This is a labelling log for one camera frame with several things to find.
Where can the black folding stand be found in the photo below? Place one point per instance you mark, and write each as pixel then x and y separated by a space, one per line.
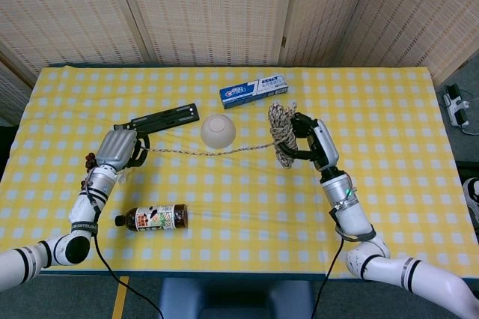
pixel 168 117

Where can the black white shoe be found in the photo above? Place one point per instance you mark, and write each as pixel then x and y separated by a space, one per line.
pixel 472 199

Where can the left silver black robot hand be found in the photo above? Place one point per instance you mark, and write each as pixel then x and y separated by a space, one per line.
pixel 116 148

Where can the blue toothpaste box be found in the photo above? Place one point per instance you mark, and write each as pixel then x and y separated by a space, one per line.
pixel 254 90

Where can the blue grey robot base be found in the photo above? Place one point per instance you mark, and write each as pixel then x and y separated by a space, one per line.
pixel 235 300

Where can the yellow white checked tablecloth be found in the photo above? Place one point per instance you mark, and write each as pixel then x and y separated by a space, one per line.
pixel 254 206

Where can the white power strip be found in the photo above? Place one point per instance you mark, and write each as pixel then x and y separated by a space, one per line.
pixel 456 107

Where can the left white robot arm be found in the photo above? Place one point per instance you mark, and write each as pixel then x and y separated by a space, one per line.
pixel 86 206

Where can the brown tea bottle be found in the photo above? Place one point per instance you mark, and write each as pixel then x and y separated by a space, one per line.
pixel 157 218

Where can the brass screen hinge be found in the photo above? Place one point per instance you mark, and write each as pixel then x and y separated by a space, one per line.
pixel 283 42

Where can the clear plastic hair clip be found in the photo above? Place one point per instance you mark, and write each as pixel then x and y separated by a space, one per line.
pixel 123 176

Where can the dark grape bunch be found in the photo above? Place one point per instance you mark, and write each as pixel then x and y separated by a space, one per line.
pixel 91 160

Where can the woven folding screen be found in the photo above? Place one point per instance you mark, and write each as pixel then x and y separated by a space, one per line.
pixel 209 8

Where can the upturned white bowl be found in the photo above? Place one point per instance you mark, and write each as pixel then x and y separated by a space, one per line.
pixel 218 132

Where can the yellow floor tape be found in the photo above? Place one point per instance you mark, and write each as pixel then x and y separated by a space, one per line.
pixel 120 296

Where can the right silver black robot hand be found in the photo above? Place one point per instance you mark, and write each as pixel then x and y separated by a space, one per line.
pixel 322 143

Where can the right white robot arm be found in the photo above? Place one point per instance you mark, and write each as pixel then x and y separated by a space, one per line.
pixel 351 214

